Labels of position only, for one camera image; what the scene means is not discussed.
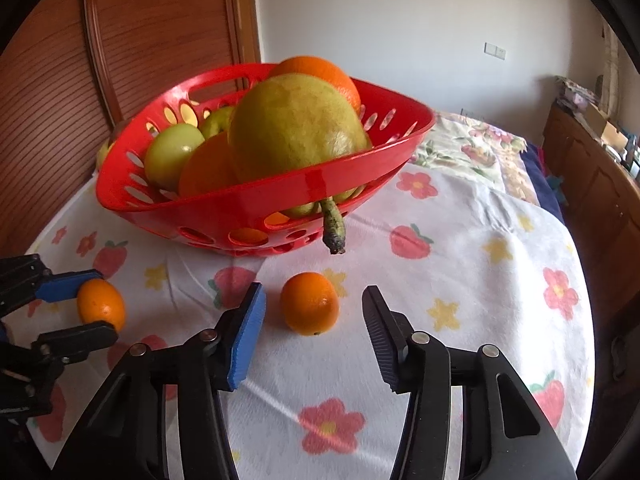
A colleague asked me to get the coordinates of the small tangerine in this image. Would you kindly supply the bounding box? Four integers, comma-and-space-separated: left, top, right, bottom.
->
279, 272, 340, 336
77, 278, 126, 333

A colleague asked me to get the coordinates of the cardboard box on sideboard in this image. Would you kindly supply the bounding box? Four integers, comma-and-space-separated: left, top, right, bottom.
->
582, 103, 627, 153

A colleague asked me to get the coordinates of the floral quilt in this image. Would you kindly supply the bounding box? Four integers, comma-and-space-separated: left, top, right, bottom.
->
411, 112, 540, 206

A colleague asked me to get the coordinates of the wooden sideboard cabinet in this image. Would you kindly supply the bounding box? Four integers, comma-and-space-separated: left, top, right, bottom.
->
542, 104, 639, 314

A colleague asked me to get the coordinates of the red perforated plastic basket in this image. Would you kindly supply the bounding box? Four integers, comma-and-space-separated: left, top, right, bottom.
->
96, 63, 435, 257

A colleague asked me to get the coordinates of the floral white bed sheet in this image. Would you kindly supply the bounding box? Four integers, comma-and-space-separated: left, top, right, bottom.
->
4, 159, 597, 480

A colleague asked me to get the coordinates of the white wall switch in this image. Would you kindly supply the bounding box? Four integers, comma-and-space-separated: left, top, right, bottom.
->
484, 42, 506, 61

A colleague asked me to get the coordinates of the green pear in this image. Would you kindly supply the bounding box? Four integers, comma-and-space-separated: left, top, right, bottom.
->
200, 106, 235, 140

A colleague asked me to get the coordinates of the wooden wardrobe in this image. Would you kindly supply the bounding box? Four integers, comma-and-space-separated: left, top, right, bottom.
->
1, 0, 259, 256

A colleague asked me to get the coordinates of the small green guava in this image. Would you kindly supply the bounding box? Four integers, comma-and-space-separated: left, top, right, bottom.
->
144, 124, 205, 191
281, 185, 364, 218

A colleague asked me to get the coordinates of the large orange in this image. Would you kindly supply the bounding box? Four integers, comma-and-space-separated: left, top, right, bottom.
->
269, 55, 361, 112
178, 131, 239, 197

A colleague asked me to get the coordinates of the large yellow-green pear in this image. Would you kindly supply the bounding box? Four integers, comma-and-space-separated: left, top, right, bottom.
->
226, 71, 374, 256

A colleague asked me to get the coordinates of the beige curtain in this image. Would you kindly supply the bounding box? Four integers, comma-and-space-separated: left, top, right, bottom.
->
600, 21, 620, 118

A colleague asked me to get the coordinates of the small green guava front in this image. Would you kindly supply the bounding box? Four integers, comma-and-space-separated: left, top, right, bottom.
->
144, 124, 205, 191

